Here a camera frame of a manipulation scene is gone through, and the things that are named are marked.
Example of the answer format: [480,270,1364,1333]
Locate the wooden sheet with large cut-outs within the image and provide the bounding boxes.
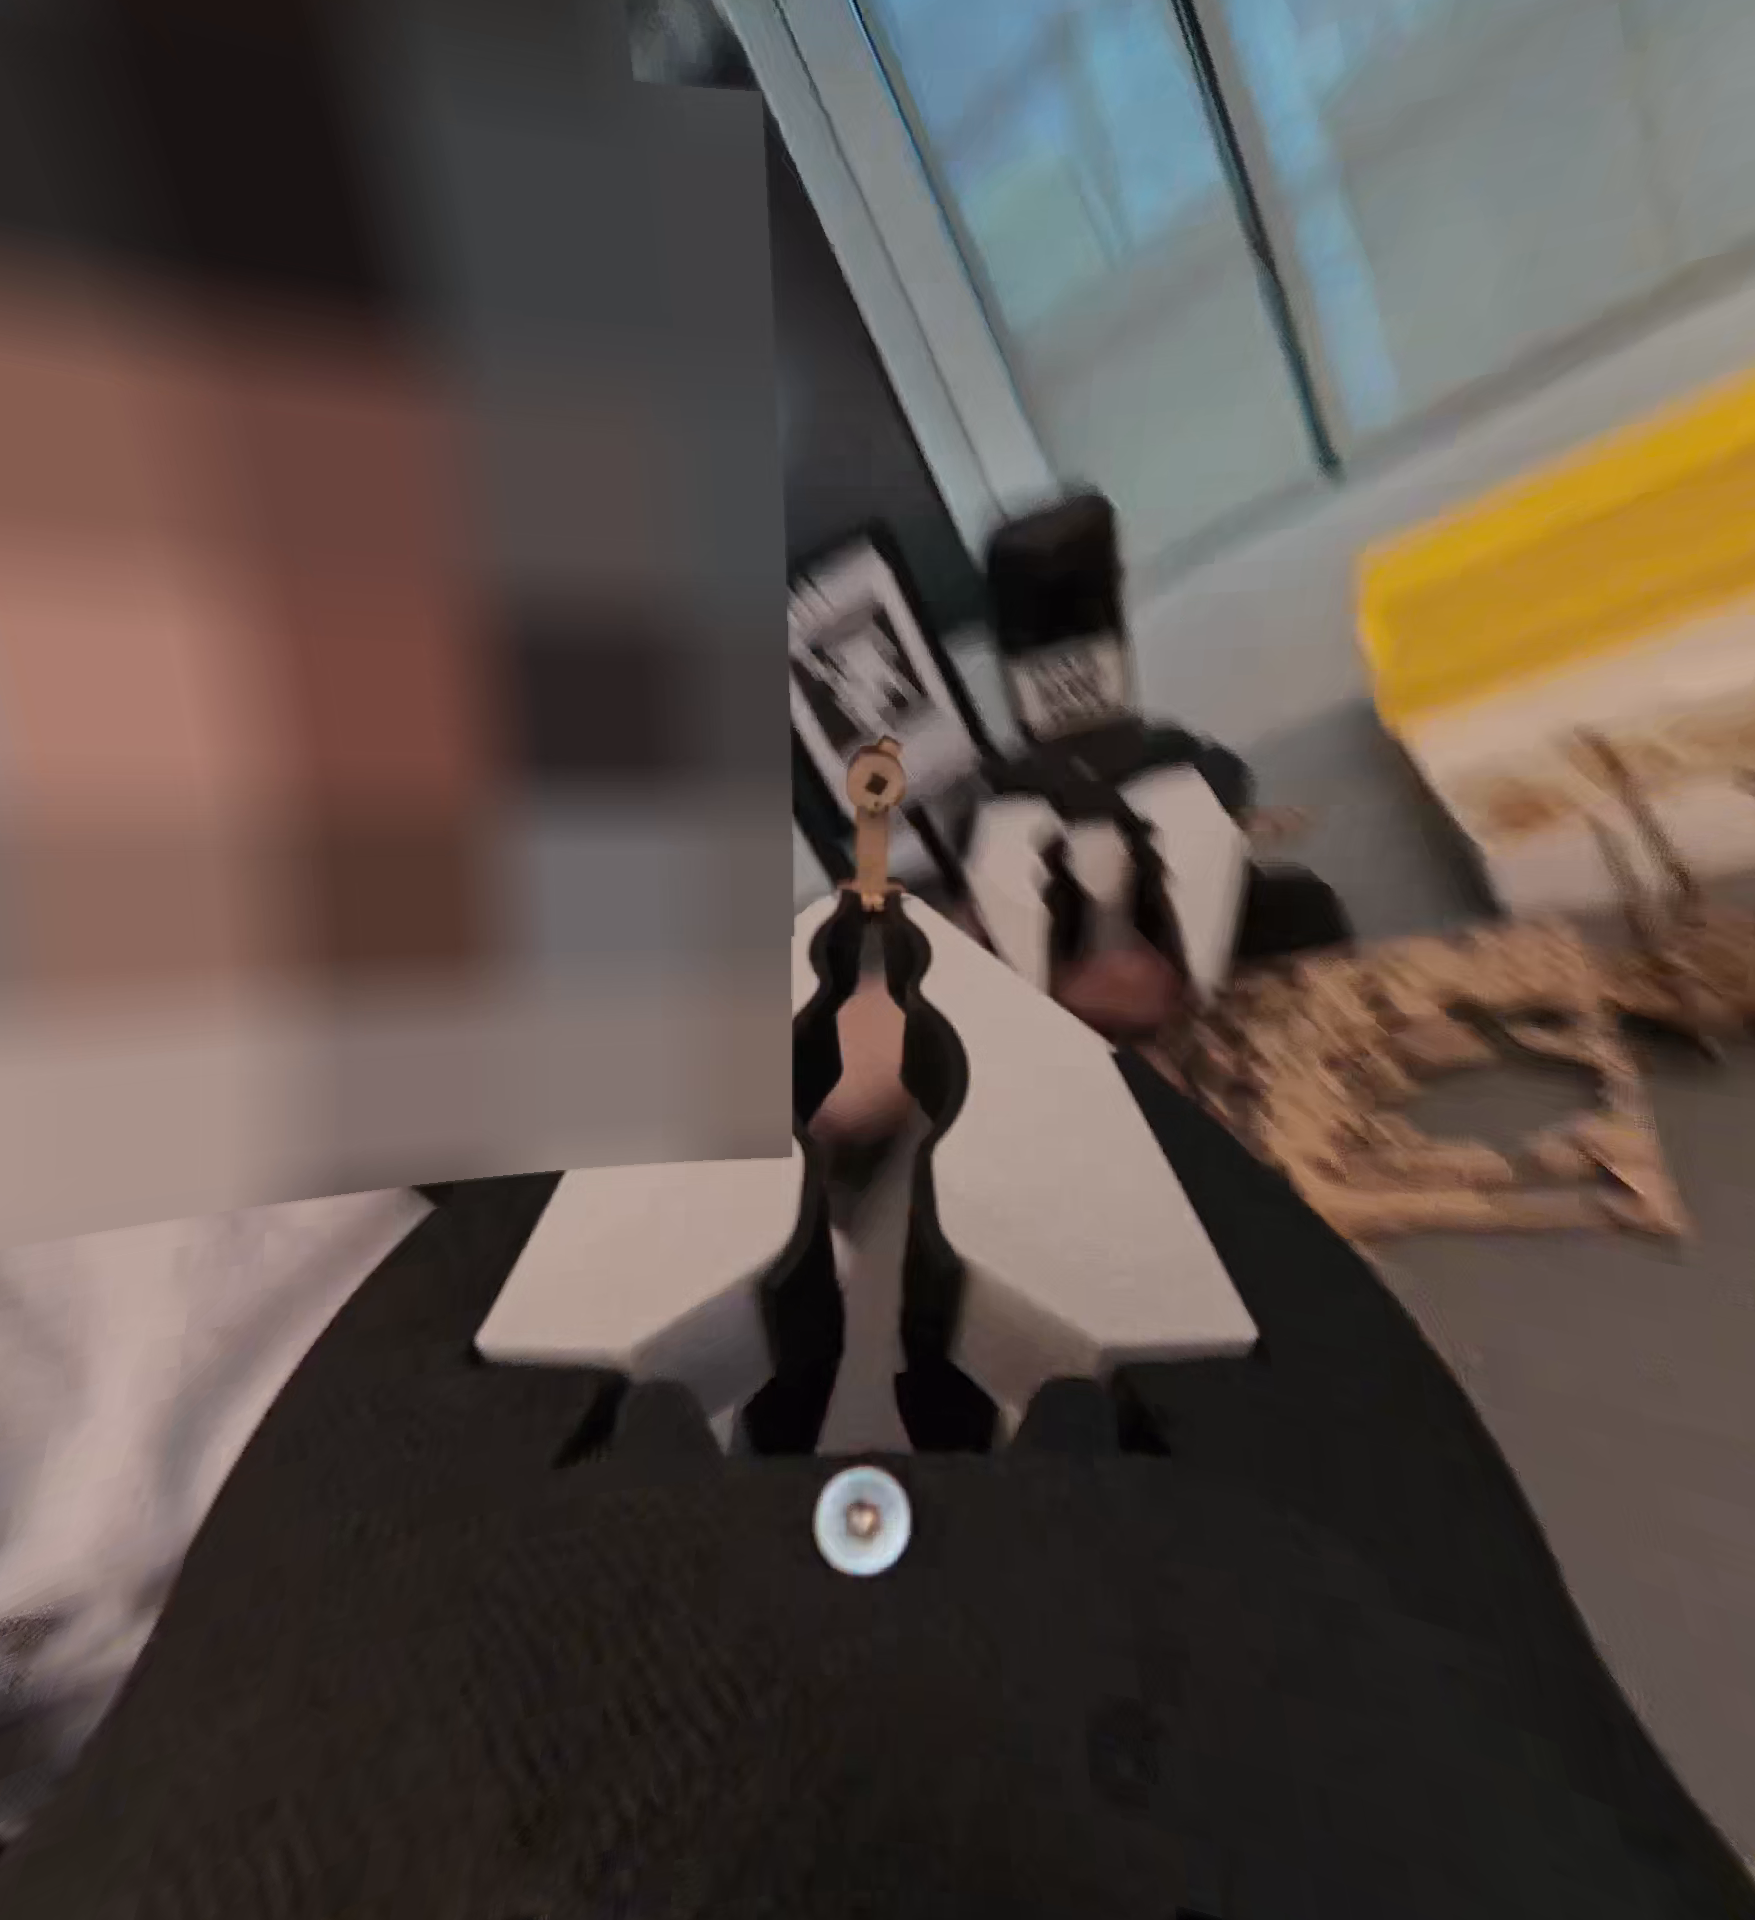
[1174,912,1693,1251]

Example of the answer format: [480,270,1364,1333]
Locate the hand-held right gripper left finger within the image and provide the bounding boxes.
[474,896,881,1454]

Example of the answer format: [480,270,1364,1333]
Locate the person's left hand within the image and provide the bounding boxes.
[1064,866,1348,1041]

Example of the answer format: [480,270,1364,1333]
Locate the wooden model assembly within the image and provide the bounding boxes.
[1564,676,1755,1059]

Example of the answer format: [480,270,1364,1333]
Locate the glass window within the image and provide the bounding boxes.
[848,0,1755,484]

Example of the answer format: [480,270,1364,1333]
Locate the white cardboard box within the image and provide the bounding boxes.
[1400,585,1755,920]

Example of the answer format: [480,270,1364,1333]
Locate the yellow plastic bin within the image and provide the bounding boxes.
[1353,336,1755,735]

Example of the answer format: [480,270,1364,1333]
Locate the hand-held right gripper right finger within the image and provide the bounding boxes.
[889,896,1258,1454]

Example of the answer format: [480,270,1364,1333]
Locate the small wooden key-shaped part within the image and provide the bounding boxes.
[844,734,909,912]

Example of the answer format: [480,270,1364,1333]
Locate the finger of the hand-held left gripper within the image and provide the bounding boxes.
[970,799,1066,979]
[1136,762,1256,1005]

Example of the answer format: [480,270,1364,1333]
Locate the black framed marker sign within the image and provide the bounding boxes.
[786,522,992,859]

